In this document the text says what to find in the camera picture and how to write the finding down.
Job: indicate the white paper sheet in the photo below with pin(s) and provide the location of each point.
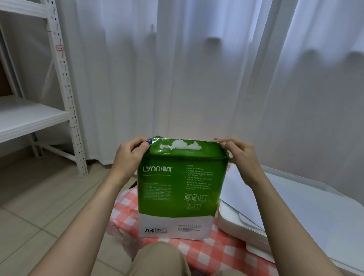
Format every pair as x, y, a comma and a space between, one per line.
237, 195

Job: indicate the person's left hand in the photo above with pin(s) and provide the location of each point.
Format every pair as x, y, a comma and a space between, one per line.
126, 158

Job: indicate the white sheer curtain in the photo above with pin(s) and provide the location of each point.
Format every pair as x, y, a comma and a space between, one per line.
188, 63

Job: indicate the small white label sticker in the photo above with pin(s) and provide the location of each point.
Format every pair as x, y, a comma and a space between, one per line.
59, 48

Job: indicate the white printer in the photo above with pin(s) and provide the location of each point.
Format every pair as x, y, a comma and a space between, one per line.
321, 212

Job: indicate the green white paper ream pack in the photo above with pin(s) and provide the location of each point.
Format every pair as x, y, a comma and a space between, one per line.
178, 177

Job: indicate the person's right thumb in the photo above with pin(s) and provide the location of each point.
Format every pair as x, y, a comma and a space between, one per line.
227, 148

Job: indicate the white metal shelf rack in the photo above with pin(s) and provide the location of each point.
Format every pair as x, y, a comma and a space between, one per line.
12, 118

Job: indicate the person's right forearm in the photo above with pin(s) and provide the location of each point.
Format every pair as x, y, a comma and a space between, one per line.
293, 247

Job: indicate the person's right hand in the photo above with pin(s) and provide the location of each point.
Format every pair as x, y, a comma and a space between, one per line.
245, 159

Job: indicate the red white checked tablecloth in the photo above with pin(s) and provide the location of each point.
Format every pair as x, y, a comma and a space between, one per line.
222, 256

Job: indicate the person's left forearm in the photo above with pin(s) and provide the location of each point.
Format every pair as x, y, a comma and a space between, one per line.
92, 223

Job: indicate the person's left thumb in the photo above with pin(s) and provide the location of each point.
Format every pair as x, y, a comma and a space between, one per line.
141, 145

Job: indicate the person's left leg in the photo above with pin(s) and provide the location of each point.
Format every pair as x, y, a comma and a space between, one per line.
158, 267

